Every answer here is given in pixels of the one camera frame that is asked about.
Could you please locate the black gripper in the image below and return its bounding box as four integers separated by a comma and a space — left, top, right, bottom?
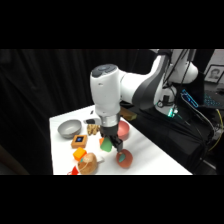
99, 123, 125, 151

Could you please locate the green triangle block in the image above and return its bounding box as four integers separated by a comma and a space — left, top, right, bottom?
100, 137, 114, 153

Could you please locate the pink bowl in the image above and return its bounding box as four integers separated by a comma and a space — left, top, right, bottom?
117, 120, 132, 141

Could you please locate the grey bowl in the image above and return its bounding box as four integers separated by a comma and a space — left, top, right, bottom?
57, 119, 83, 140

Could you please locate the small white object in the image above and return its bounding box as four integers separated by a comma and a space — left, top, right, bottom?
95, 153, 105, 164

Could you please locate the tiger striped plush toy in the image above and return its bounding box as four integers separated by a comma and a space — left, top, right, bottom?
85, 123, 102, 136

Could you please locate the wooden block blue square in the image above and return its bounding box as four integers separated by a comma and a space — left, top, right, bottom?
70, 134, 89, 149

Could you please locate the tan round plush toy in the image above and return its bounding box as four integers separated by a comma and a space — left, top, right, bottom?
77, 152, 99, 175

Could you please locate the orange cube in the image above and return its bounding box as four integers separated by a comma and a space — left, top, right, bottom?
72, 146, 88, 162

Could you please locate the small red object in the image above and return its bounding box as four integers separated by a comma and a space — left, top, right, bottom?
66, 165, 80, 176

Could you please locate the black robot stand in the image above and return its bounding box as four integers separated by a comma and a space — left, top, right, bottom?
128, 84, 216, 175

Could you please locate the blue glowing strip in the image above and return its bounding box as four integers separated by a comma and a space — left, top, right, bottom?
180, 89, 200, 109

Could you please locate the black curtain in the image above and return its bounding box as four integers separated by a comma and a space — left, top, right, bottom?
0, 49, 158, 176

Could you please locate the framed picture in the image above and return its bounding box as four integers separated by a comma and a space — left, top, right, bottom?
203, 64, 224, 84

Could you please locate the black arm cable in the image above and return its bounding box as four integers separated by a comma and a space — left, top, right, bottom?
164, 49, 198, 88

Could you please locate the yellow cable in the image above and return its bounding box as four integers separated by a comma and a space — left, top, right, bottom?
208, 108, 224, 153

